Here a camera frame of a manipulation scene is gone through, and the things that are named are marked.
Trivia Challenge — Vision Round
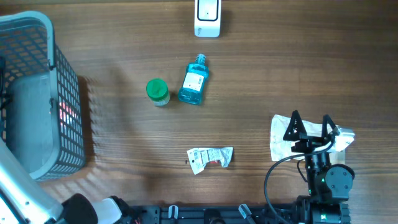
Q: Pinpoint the blue mouthwash bottle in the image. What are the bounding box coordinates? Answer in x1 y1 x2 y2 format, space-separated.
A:
178 54 209 105

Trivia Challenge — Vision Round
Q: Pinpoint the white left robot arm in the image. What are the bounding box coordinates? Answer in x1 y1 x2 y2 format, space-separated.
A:
1 57 141 223

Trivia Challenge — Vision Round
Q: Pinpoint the green lid jar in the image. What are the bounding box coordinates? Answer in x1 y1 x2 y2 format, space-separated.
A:
146 78 170 106

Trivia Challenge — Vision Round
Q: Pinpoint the grey plastic shopping basket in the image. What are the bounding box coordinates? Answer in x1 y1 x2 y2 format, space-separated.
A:
1 11 85 181

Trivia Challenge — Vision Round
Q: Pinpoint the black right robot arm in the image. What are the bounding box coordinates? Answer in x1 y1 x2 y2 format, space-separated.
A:
283 111 355 224

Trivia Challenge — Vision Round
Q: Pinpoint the beige plastic food pouch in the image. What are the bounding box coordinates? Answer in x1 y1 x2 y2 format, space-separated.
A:
270 114 345 164

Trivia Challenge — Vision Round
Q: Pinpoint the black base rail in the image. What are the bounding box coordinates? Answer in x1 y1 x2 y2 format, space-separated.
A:
124 203 352 224

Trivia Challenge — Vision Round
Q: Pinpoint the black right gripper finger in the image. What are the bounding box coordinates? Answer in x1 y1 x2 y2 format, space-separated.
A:
321 114 336 139
283 110 307 141

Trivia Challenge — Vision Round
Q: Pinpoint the white barcode scanner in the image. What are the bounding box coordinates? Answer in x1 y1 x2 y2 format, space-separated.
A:
194 0 221 38

